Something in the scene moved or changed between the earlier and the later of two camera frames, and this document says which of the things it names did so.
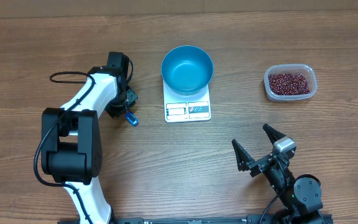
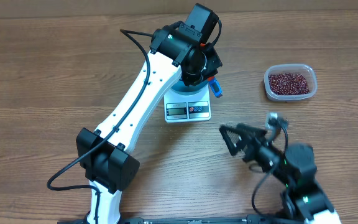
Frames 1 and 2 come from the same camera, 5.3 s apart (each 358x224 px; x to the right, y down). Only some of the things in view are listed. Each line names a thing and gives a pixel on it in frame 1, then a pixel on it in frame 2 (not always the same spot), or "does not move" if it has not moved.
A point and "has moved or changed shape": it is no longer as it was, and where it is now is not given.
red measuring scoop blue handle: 132,118 has moved or changed shape
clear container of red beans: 284,82 does not move
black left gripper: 114,111 to 215,63
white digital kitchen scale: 181,107 does not move
